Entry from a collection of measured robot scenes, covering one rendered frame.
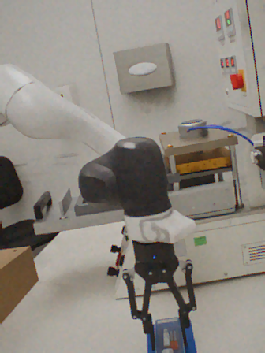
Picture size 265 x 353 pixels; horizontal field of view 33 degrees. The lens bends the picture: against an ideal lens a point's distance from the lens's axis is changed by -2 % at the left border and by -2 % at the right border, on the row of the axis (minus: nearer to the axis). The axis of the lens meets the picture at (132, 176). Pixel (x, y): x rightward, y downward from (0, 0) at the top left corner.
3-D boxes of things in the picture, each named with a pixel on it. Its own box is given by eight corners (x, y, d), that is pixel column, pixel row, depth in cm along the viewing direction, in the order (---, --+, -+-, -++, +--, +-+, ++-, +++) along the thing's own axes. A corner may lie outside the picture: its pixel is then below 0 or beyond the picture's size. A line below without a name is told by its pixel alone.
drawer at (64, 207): (146, 197, 138) (141, 172, 136) (147, 219, 117) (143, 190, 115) (50, 213, 139) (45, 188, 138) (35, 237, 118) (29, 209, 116)
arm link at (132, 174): (108, 198, 95) (74, 214, 88) (97, 136, 92) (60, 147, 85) (181, 202, 84) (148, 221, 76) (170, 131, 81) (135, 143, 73)
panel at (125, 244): (118, 252, 146) (134, 198, 142) (115, 295, 117) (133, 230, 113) (113, 250, 146) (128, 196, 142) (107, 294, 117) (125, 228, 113)
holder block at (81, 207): (138, 187, 136) (136, 178, 136) (138, 206, 117) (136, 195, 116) (83, 195, 137) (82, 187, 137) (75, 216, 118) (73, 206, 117)
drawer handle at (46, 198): (52, 203, 135) (50, 190, 134) (42, 218, 120) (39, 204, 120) (46, 204, 135) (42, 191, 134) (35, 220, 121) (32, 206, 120)
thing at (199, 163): (222, 156, 135) (218, 124, 132) (238, 171, 113) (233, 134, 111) (165, 165, 135) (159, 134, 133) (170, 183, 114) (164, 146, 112)
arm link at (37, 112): (12, 86, 89) (117, 186, 79) (77, 75, 103) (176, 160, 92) (0, 128, 96) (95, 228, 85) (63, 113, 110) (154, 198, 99)
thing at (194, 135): (241, 150, 137) (236, 108, 135) (271, 171, 107) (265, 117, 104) (163, 163, 138) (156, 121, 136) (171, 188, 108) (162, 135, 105)
